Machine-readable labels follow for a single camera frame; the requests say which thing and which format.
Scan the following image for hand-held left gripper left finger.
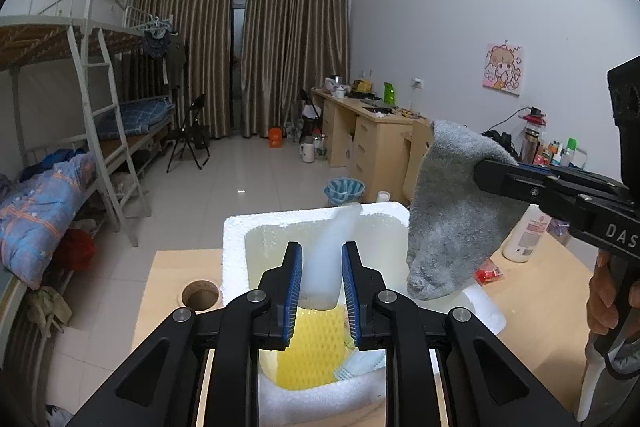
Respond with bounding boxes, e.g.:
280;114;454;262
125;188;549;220
65;242;304;427

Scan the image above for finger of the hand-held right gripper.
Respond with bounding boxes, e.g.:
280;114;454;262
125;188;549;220
472;158;596;234
517;163;626;196

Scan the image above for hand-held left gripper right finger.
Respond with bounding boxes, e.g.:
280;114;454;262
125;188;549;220
341;241;576;427

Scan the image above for yellow foam fruit net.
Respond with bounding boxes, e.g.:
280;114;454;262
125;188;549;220
272;304;358;392

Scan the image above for blue face mask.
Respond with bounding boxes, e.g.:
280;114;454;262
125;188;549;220
332;349;386;380

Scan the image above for grey sock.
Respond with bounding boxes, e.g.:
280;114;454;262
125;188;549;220
405;119;521;303

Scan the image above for white foam box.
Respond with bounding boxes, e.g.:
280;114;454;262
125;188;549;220
221;201;507;427

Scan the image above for person's right forearm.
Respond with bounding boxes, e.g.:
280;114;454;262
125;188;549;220
592;337;640;427

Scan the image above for person's right hand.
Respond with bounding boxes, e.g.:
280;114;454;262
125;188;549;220
587;252;622;337

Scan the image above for red-lid drinking bottle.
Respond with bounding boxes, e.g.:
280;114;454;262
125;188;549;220
519;106;547;162

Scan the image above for row of toiletry bottles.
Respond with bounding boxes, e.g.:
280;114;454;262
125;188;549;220
537;137;587;168

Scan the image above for black headphones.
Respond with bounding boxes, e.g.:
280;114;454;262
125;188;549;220
482;130;518;158

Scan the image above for white lotion pump bottle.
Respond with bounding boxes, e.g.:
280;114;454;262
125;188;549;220
501;203;553;264

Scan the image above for red snack packet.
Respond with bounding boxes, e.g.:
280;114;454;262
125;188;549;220
472;257;502;285

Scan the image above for blue trash bin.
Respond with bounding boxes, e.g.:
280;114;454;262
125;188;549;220
324;177;365;206

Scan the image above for wooden desk with drawers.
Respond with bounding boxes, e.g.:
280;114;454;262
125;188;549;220
311;87;431;202

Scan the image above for black folding chair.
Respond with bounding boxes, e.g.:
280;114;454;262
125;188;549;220
295;88;325;142
166;94;212;172

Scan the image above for red cloth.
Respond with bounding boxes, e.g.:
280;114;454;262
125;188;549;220
52;227;96;273

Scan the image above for metal bunk bed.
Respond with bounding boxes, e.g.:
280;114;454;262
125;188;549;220
0;0;151;323
117;4;178;172

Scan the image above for beige cloth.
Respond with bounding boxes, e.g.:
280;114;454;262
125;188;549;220
27;287;73;333

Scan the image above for brown curtain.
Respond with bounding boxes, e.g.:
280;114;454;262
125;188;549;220
127;0;236;140
241;0;351;138

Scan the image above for dark green hanging shirt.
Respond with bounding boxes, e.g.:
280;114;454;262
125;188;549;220
165;38;188;88

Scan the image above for blue patterned quilt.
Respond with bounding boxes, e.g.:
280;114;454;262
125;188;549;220
0;149;101;290

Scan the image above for white bunk bed ladder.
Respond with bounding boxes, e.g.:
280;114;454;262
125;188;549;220
67;17;151;248

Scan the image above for dark blue hanging garment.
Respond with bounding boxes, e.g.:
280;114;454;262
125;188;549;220
141;29;171;58

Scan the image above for pink cartoon wall poster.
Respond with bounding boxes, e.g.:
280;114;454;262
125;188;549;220
482;41;526;96

